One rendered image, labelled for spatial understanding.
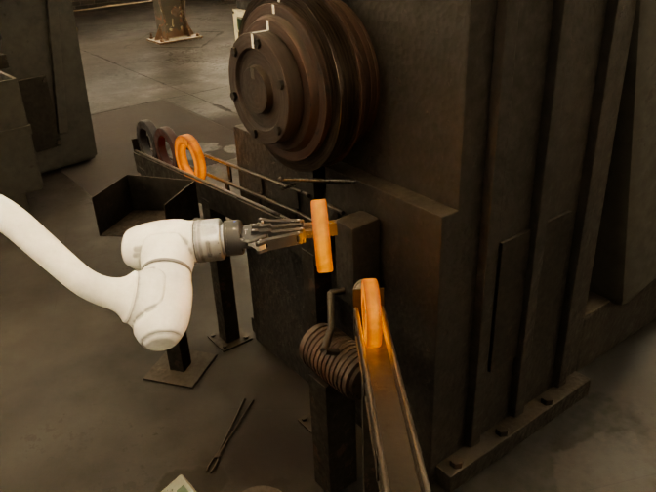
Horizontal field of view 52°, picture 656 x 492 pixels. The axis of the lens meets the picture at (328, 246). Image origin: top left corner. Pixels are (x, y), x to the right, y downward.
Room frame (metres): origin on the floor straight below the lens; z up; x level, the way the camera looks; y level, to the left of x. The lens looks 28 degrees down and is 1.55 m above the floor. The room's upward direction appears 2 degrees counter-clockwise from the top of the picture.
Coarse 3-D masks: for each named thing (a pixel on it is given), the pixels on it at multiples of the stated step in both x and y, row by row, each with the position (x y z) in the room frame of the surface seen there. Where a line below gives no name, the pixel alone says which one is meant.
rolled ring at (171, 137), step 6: (156, 132) 2.52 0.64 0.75; (162, 132) 2.48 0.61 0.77; (168, 132) 2.46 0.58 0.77; (174, 132) 2.47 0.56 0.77; (156, 138) 2.53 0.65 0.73; (162, 138) 2.53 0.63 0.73; (168, 138) 2.44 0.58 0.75; (174, 138) 2.44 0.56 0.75; (156, 144) 2.54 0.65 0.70; (162, 144) 2.54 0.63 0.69; (174, 144) 2.42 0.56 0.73; (156, 150) 2.55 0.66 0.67; (162, 150) 2.54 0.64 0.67; (174, 150) 2.41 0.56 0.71; (162, 156) 2.53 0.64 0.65; (168, 156) 2.54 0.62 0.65; (174, 156) 2.42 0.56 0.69; (168, 162) 2.51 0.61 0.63; (174, 162) 2.43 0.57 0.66
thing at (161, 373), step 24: (120, 192) 2.12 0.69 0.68; (144, 192) 2.15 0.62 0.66; (168, 192) 2.12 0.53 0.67; (192, 192) 2.07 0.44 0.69; (96, 216) 1.98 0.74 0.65; (120, 216) 2.10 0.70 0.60; (144, 216) 2.10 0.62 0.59; (168, 216) 1.91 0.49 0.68; (192, 216) 2.05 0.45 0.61; (168, 360) 2.01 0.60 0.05; (192, 360) 2.06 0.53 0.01; (168, 384) 1.93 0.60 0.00; (192, 384) 1.92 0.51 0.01
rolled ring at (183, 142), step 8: (184, 136) 2.33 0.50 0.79; (192, 136) 2.34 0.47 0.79; (176, 144) 2.39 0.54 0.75; (184, 144) 2.33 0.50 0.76; (192, 144) 2.29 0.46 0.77; (176, 152) 2.40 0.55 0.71; (184, 152) 2.40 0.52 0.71; (192, 152) 2.28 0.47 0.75; (200, 152) 2.28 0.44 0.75; (184, 160) 2.39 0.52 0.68; (200, 160) 2.27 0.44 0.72; (184, 168) 2.37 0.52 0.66; (200, 168) 2.27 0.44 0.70; (200, 176) 2.27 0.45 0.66
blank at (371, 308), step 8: (368, 280) 1.29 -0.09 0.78; (376, 280) 1.29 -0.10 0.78; (368, 288) 1.26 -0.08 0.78; (376, 288) 1.26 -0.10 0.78; (368, 296) 1.24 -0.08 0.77; (376, 296) 1.24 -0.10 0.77; (368, 304) 1.23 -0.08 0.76; (376, 304) 1.23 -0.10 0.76; (368, 312) 1.21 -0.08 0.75; (376, 312) 1.21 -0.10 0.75; (368, 320) 1.21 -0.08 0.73; (376, 320) 1.21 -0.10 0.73; (368, 328) 1.20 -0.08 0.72; (376, 328) 1.20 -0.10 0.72; (368, 336) 1.20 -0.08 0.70; (376, 336) 1.20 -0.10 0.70; (368, 344) 1.21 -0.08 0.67; (376, 344) 1.21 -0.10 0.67
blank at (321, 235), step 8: (312, 200) 1.29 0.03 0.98; (320, 200) 1.29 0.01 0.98; (312, 208) 1.26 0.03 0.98; (320, 208) 1.25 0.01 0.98; (312, 216) 1.24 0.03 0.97; (320, 216) 1.24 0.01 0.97; (312, 224) 1.22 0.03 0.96; (320, 224) 1.22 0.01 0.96; (328, 224) 1.22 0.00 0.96; (320, 232) 1.21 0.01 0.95; (328, 232) 1.21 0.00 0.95; (320, 240) 1.20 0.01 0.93; (328, 240) 1.20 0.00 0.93; (320, 248) 1.20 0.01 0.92; (328, 248) 1.20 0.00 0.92; (320, 256) 1.20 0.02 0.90; (328, 256) 1.20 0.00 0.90; (320, 264) 1.20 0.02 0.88; (328, 264) 1.21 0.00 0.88; (320, 272) 1.23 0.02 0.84
